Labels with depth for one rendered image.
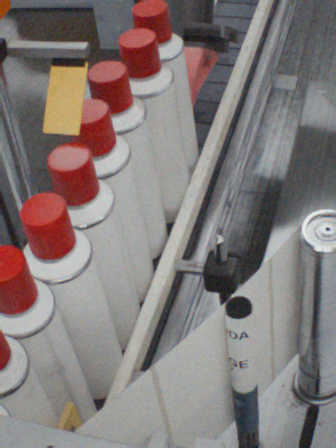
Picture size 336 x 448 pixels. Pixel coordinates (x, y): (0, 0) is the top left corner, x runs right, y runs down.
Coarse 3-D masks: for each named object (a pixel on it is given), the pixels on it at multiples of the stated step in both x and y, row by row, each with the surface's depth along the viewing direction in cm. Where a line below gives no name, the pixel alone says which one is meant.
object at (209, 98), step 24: (240, 0) 111; (240, 24) 107; (240, 48) 102; (216, 72) 99; (216, 96) 96; (240, 96) 95; (216, 168) 87; (192, 240) 80; (168, 312) 75; (144, 360) 71; (96, 408) 68
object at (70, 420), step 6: (66, 408) 56; (72, 408) 56; (66, 414) 56; (72, 414) 56; (78, 414) 57; (60, 420) 55; (66, 420) 55; (72, 420) 56; (78, 420) 58; (60, 426) 55; (66, 426) 55; (72, 426) 56; (78, 426) 58
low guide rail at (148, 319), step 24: (264, 0) 104; (264, 24) 103; (240, 72) 93; (216, 120) 87; (216, 144) 85; (192, 192) 80; (192, 216) 79; (168, 240) 76; (168, 264) 74; (168, 288) 74; (144, 312) 71; (144, 336) 69; (120, 384) 65
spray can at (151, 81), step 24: (120, 48) 69; (144, 48) 69; (144, 72) 70; (168, 72) 72; (144, 96) 71; (168, 96) 72; (168, 120) 74; (168, 144) 75; (168, 168) 77; (168, 192) 79; (168, 216) 81
